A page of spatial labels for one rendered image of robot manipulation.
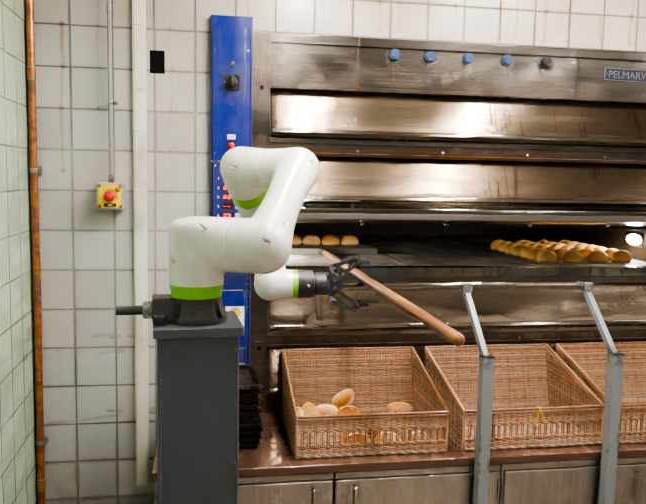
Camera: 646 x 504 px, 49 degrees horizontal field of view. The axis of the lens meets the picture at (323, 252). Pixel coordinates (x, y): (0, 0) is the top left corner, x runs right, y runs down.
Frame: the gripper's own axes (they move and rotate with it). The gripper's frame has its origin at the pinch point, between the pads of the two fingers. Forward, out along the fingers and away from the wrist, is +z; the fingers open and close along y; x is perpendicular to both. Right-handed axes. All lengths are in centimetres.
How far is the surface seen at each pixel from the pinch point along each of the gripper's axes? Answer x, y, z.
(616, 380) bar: 5, 34, 87
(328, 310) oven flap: -54, 19, -6
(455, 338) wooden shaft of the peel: 78, 1, 1
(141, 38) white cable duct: -52, -85, -80
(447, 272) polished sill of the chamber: -54, 4, 44
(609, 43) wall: -55, -93, 112
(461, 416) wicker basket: -7, 49, 35
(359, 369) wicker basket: -48, 43, 6
